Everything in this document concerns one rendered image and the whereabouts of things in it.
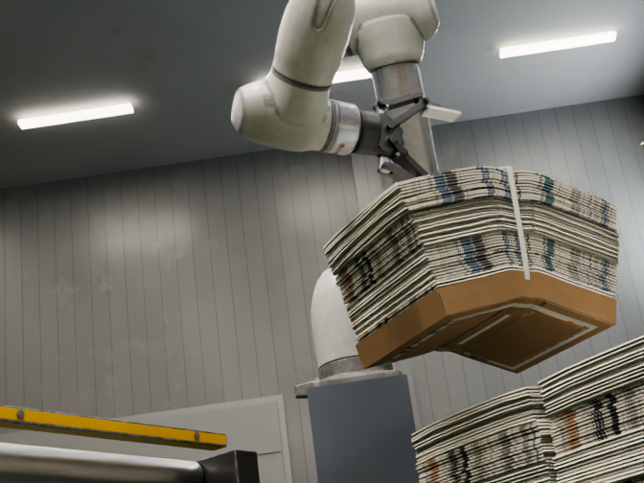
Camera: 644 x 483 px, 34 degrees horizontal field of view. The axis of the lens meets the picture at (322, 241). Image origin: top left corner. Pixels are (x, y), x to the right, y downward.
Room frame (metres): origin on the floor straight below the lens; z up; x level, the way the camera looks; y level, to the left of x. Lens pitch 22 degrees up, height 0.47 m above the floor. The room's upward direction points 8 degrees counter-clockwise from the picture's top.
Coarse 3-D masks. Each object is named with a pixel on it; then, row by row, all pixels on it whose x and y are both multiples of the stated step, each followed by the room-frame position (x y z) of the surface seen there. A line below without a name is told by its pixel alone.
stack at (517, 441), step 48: (576, 384) 1.44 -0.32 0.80; (624, 384) 1.38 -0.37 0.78; (432, 432) 1.69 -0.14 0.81; (480, 432) 1.60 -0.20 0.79; (528, 432) 1.52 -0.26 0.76; (576, 432) 1.46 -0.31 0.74; (624, 432) 1.40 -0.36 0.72; (432, 480) 1.71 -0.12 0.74; (480, 480) 1.62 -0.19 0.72; (528, 480) 1.54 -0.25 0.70; (576, 480) 1.47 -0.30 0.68; (624, 480) 1.40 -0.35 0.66
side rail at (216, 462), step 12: (216, 456) 1.57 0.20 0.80; (228, 456) 1.56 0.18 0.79; (240, 456) 1.56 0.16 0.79; (252, 456) 1.58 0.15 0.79; (204, 468) 1.59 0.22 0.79; (216, 468) 1.57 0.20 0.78; (228, 468) 1.56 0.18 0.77; (240, 468) 1.56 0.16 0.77; (252, 468) 1.58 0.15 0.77; (204, 480) 1.59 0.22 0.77; (216, 480) 1.58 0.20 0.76; (228, 480) 1.56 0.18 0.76; (240, 480) 1.55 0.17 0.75; (252, 480) 1.58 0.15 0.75
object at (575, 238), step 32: (544, 192) 1.57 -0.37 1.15; (576, 192) 1.60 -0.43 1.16; (544, 224) 1.57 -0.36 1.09; (576, 224) 1.59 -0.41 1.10; (608, 224) 1.62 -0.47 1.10; (544, 256) 1.57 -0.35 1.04; (576, 256) 1.60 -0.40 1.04; (608, 256) 1.62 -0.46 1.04; (608, 288) 1.62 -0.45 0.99; (512, 320) 1.63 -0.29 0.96; (544, 320) 1.62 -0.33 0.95; (576, 320) 1.60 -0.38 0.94; (480, 352) 1.77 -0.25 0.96; (512, 352) 1.76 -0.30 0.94; (544, 352) 1.74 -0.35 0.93
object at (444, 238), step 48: (384, 192) 1.49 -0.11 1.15; (432, 192) 1.48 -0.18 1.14; (480, 192) 1.51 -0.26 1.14; (336, 240) 1.65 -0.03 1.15; (384, 240) 1.54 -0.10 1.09; (432, 240) 1.48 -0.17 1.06; (480, 240) 1.52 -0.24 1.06; (384, 288) 1.60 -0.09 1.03; (432, 288) 1.49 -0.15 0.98; (432, 336) 1.59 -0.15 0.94
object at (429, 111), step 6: (426, 108) 1.64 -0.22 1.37; (432, 108) 1.64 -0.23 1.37; (438, 108) 1.65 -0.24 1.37; (444, 108) 1.65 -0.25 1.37; (420, 114) 1.66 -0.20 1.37; (426, 114) 1.66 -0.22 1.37; (432, 114) 1.66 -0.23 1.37; (438, 114) 1.66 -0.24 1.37; (444, 114) 1.66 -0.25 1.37; (450, 114) 1.67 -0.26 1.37; (456, 114) 1.67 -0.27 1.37; (444, 120) 1.68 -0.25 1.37; (450, 120) 1.69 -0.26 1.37
